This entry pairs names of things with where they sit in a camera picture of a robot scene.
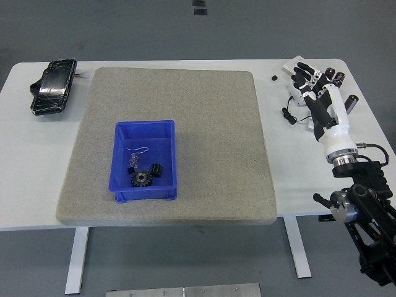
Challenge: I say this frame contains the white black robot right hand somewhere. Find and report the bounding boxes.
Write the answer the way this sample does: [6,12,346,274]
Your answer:
[291,61,359,157]

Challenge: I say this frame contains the grey-brown foam mat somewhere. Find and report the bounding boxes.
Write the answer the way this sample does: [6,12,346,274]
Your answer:
[55,67,278,227]

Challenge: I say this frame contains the small black gear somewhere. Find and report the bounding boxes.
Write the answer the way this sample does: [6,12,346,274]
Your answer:
[149,163,164,179]

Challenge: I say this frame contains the large black gear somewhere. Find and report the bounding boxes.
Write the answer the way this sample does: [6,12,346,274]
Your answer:
[131,169,155,188]

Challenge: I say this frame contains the blue plastic box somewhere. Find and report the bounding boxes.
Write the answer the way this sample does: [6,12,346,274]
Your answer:
[107,119,179,204]

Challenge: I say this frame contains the white circuit breaker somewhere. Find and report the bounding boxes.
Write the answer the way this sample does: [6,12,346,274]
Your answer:
[286,77,310,108]

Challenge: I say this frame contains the white table leg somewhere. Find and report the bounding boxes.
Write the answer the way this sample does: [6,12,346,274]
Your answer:
[283,216,312,278]
[64,227,90,295]

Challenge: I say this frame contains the black wrapped device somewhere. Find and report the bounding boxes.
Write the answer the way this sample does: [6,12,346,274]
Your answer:
[29,58,78,117]

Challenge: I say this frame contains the black adapter cord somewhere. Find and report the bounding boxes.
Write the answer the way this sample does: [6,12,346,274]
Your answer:
[281,95,314,125]

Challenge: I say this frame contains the white wall switch plate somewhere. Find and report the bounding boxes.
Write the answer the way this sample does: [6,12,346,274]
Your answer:
[283,54,318,77]

